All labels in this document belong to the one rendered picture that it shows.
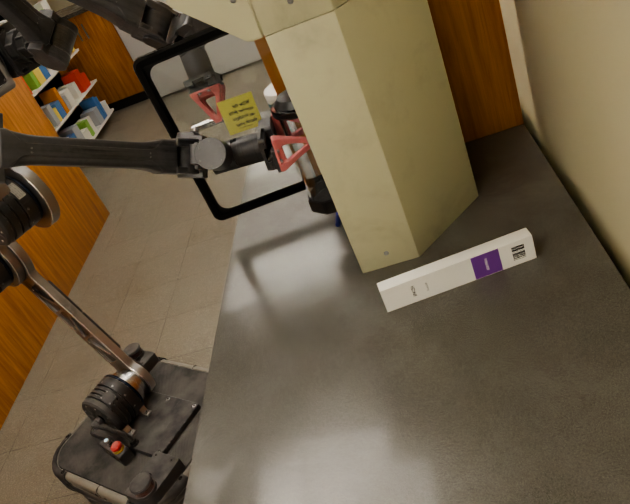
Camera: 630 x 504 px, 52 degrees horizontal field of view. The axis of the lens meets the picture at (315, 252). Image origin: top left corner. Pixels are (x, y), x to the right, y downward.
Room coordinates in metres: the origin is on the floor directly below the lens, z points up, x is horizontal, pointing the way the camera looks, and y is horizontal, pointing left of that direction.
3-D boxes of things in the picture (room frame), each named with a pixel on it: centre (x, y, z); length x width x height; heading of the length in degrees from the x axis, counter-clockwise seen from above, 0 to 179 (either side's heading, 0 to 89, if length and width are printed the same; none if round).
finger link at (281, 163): (1.11, -0.04, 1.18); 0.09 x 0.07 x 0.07; 79
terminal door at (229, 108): (1.31, 0.03, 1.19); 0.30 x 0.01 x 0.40; 81
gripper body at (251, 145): (1.16, 0.02, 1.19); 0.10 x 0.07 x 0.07; 169
